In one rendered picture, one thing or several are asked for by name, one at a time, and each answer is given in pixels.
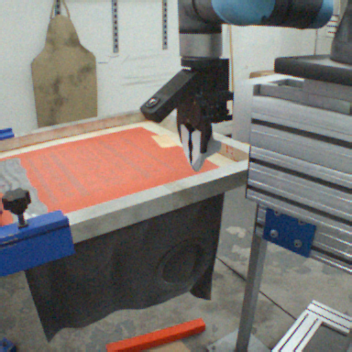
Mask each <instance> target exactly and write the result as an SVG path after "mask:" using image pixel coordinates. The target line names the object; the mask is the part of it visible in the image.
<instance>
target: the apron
mask: <svg viewBox="0 0 352 352"><path fill-rule="evenodd" d="M61 1H62V3H63V5H64V6H65V7H64V8H65V9H66V13H67V15H68V16H65V15H57V16H55V17H54V18H52V16H53V10H54V7H55V5H56V2H57V0H54V2H53V5H52V7H51V12H50V18H49V19H50V21H49V26H48V30H47V33H46V41H45V45H44V48H43V50H42V51H41V52H40V53H39V54H38V55H37V57H36V58H35V59H33V61H32V62H31V64H30V67H31V74H32V82H33V91H34V100H35V104H36V105H35V108H36V113H37V122H38V128H40V127H51V126H56V125H60V124H65V123H71V122H76V121H80V120H83V119H86V118H91V117H95V116H97V100H98V96H97V82H96V80H97V72H96V57H95V56H94V54H93V52H91V51H89V50H88V49H86V48H85V47H84V46H83V45H82V44H81V42H80V40H79V37H78V35H77V31H76V29H75V26H74V25H73V23H72V21H71V16H70V11H69V10H68V7H67V6H66V3H65V2H64V0H61Z"/></svg>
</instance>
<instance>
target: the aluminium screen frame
mask: <svg viewBox="0 0 352 352"><path fill-rule="evenodd" d="M147 120H148V119H146V117H144V116H143V115H142V113H141V110H140V109H135V110H130V111H125V112H120V113H114V114H110V115H100V116H95V117H91V118H86V119H83V120H80V121H76V122H71V123H67V124H61V125H56V126H48V127H43V128H39V129H34V130H30V131H26V132H21V133H16V134H14V135H15V137H12V138H8V139H4V140H0V153H1V152H5V151H9V150H12V149H19V148H23V147H27V146H31V145H36V144H39V143H43V142H47V141H52V140H55V139H59V138H67V137H71V136H76V135H81V134H84V133H89V132H94V131H98V130H102V129H108V128H111V127H119V126H124V125H128V124H133V123H137V122H142V121H147ZM148 121H149V122H152V123H153V124H155V125H157V126H159V127H165V128H167V129H168V130H169V131H171V132H173V133H176V134H178V135H179V132H178V128H177V122H176V116H175V115H171V114H169V115H168V116H167V117H166V118H165V119H164V120H163V121H162V122H161V123H160V124H157V123H154V122H153V121H150V120H148ZM213 138H214V139H217V140H220V141H222V147H221V149H220V150H219V151H218V152H216V153H218V154H220V155H224V156H226V157H228V158H230V159H231V160H234V161H236V163H234V164H231V165H227V166H225V167H223V168H219V169H216V170H209V171H206V172H202V173H199V174H197V175H193V176H191V177H188V178H184V179H181V180H179V181H174V182H171V183H167V184H165V185H159V186H156V187H153V188H150V189H147V190H145V191H141V192H137V193H133V194H130V195H128V196H125V197H122V198H115V199H114V200H111V201H107V202H104V203H99V204H97V205H95V206H89V207H86V208H83V209H81V210H78V211H76V212H70V213H67V214H65V215H67V216H68V218H69V221H70V227H71V235H72V240H73V244H75V243H76V242H79V241H84V240H86V239H88V238H91V237H97V236H100V235H102V234H104V233H107V232H109V231H114V230H117V229H118V228H121V227H124V226H128V225H133V224H135V223H138V222H140V221H143V220H146V219H149V218H151V217H152V216H155V215H163V214H166V213H168V212H169V211H172V210H175V209H178V208H181V207H183V206H185V205H188V204H192V203H195V202H197V201H202V200H205V199H208V198H210V197H212V196H215V195H218V194H220V193H225V192H227V191H229V190H232V189H235V188H237V187H239V186H242V185H245V184H247V179H248V152H249V145H247V144H242V143H240V142H237V141H235V140H233V139H232V138H229V137H225V136H224V135H221V134H219V133H216V132H214V131H213Z"/></svg>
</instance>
